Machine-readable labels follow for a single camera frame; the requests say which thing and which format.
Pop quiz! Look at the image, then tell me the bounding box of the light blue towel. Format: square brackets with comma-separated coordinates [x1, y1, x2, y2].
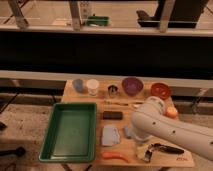
[101, 124, 120, 147]

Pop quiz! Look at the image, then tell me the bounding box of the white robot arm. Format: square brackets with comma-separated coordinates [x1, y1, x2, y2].
[131, 96, 213, 161]

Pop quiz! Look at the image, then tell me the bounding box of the small metal cup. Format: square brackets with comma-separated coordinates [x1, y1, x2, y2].
[108, 85, 118, 97]

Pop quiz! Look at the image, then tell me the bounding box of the white plastic cup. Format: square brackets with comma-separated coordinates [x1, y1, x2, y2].
[86, 79, 100, 96]

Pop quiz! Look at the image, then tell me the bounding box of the blue plastic cup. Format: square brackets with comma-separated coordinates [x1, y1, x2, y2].
[72, 79, 84, 93]

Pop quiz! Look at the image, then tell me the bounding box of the blue sponge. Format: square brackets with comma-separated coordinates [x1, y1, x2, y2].
[124, 125, 132, 139]

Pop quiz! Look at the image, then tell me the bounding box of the orange carrot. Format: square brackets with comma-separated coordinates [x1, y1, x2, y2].
[102, 151, 129, 163]

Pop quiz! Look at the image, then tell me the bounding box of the orange round fruit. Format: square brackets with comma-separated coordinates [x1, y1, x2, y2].
[166, 107, 178, 118]

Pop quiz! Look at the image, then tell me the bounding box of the wooden table board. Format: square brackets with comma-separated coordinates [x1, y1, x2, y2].
[62, 80, 194, 168]

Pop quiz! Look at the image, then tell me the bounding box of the wooden stick utensil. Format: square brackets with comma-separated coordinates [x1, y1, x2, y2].
[104, 101, 128, 106]

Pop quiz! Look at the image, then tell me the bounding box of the red bowl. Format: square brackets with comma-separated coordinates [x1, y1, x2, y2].
[151, 83, 171, 100]

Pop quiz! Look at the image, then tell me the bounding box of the purple bowl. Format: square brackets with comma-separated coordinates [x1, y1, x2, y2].
[122, 77, 144, 96]

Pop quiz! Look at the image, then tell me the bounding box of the green plastic tray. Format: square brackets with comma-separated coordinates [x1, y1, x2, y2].
[39, 102, 97, 163]

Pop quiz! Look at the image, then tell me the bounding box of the green box on shelf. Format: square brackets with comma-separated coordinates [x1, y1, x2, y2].
[86, 15, 109, 26]

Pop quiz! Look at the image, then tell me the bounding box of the metal black-handled tool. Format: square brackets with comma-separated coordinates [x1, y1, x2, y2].
[144, 143, 184, 163]

